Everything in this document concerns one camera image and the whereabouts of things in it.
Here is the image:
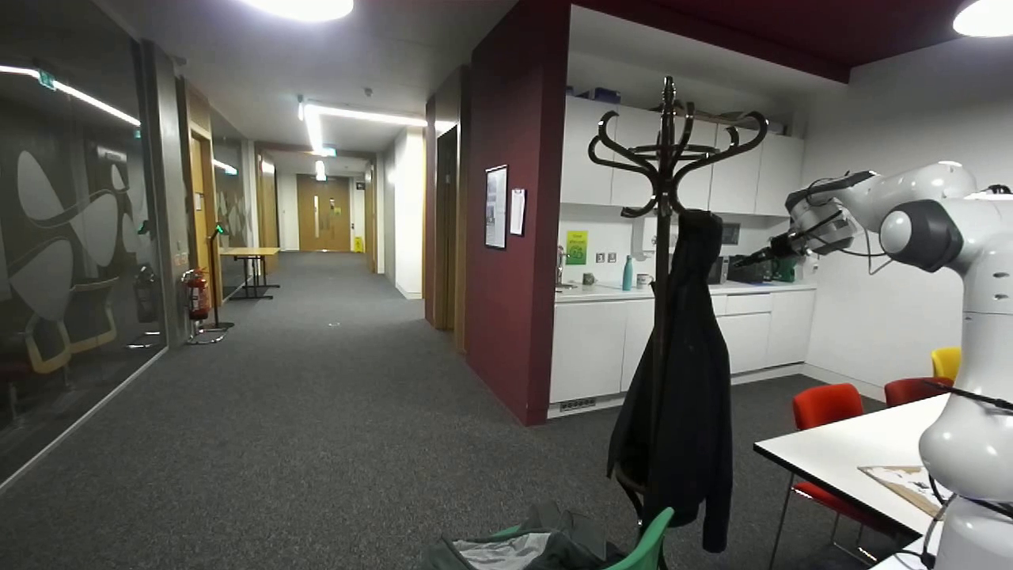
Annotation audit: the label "black jacket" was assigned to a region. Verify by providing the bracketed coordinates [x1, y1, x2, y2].
[607, 208, 733, 553]

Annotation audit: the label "dark red chair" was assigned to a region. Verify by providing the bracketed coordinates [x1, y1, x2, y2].
[884, 377, 955, 408]

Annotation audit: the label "green chair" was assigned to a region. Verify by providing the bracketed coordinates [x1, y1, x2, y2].
[499, 507, 675, 570]

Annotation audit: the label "grey jacket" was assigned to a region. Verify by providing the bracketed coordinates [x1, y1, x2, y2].
[419, 501, 628, 570]

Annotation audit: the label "black kitchen appliance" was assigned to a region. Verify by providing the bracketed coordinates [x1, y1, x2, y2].
[707, 253, 797, 287]

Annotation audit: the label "white upper kitchen cabinets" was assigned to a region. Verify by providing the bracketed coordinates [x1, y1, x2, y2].
[560, 95, 806, 219]

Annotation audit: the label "white kitchen cabinets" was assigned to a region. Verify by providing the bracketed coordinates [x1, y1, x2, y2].
[560, 95, 806, 219]
[549, 283, 817, 418]

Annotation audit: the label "dark wooden coat stand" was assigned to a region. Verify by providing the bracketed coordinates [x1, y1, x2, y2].
[587, 76, 770, 570]

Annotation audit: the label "white table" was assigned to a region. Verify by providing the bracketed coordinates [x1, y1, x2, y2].
[753, 393, 950, 570]

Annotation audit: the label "white lower kitchen cabinets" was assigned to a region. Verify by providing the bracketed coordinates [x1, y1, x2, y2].
[549, 283, 817, 418]

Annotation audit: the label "framed notice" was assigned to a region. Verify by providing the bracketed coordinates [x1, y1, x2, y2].
[484, 164, 510, 251]

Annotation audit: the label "round ceiling lamp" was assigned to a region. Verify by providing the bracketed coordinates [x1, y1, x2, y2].
[952, 0, 1013, 39]
[240, 0, 355, 23]

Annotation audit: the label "ceiling strip light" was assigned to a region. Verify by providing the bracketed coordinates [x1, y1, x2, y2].
[298, 97, 429, 157]

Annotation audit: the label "wooden double door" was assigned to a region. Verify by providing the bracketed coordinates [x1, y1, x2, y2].
[296, 173, 353, 253]

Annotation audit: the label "wooden hallway table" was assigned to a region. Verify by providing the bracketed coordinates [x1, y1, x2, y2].
[219, 246, 282, 302]

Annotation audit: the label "stand with green top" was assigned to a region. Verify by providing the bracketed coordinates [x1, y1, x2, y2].
[204, 223, 236, 333]

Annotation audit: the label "red fire extinguisher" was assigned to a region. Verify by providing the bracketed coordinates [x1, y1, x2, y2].
[181, 267, 212, 323]

